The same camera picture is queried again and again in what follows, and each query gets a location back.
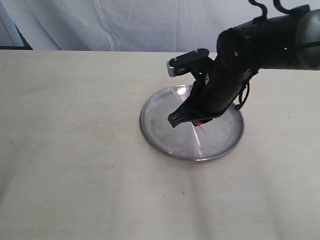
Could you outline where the white backdrop sheet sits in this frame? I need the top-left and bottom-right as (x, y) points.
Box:
(0, 0), (320, 53)

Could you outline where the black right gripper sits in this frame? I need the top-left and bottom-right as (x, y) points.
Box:
(167, 57), (259, 128)

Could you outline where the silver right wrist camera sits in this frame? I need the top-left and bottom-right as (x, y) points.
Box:
(166, 48), (211, 78)

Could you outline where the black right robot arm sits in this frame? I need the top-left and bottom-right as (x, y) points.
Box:
(167, 0), (320, 127)

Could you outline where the round stainless steel plate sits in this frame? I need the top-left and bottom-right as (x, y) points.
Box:
(139, 85), (245, 161)

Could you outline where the pink straw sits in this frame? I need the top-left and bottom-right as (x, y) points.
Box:
(161, 76), (207, 135)

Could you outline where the dark frame at left edge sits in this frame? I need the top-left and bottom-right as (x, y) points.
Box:
(0, 3), (33, 50)

